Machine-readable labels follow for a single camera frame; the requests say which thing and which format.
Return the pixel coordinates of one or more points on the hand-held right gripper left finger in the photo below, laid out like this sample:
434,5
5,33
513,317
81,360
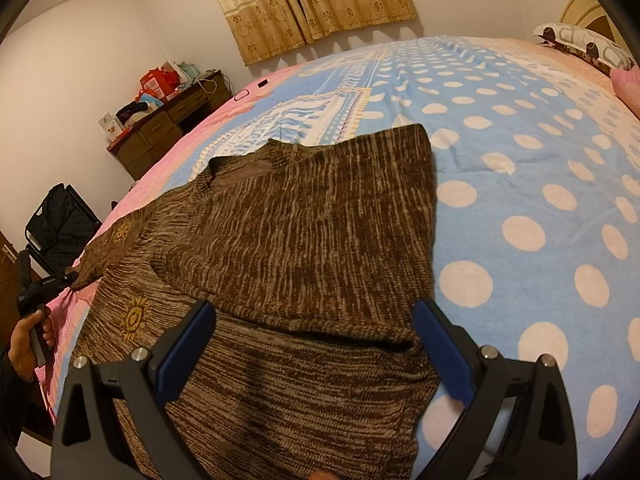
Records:
186,346

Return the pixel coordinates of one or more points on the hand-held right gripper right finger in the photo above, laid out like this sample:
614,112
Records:
443,351

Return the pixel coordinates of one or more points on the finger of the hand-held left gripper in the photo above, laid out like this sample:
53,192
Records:
67,280

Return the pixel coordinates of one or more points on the brown knit sweater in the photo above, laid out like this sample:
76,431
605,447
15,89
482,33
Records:
300,240

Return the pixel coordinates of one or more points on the person's left forearm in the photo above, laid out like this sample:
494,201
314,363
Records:
11,390

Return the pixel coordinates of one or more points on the dark clothes pile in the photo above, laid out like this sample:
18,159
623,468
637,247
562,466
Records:
132,111

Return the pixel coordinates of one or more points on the person's left hand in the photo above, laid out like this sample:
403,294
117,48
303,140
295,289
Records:
20,340

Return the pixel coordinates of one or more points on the brown wooden door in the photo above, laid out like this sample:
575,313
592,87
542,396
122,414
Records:
7,270

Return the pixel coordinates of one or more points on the black folding chair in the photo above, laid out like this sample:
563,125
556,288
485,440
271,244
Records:
57,222

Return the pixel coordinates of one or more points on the white card box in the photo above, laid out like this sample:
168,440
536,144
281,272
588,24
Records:
110,125

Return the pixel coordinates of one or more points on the blue polka dot blanket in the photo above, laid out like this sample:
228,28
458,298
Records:
525,200

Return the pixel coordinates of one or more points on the wooden dresser with clutter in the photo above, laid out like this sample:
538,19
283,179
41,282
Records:
165,125

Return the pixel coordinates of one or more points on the red gift box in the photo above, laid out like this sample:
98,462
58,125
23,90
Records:
157,82

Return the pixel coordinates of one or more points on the pink pillow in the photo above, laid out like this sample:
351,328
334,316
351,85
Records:
627,91

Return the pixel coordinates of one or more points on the white brown patterned pillow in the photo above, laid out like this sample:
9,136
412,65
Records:
585,42

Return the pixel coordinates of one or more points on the cream wooden headboard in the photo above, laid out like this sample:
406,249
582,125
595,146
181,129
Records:
590,7

